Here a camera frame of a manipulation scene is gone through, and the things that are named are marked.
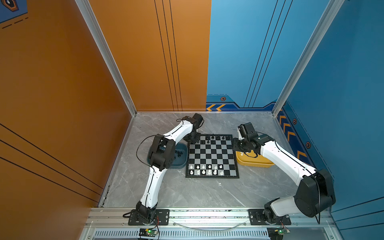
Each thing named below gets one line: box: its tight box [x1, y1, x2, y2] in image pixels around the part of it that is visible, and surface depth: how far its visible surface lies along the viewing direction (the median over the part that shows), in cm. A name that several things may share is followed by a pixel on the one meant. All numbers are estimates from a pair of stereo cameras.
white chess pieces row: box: [189, 165, 224, 176], surface depth 88 cm
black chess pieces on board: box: [201, 134, 231, 144], surface depth 104 cm
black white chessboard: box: [185, 134, 240, 179], surface depth 93 cm
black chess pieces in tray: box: [174, 150, 183, 160], surface depth 98 cm
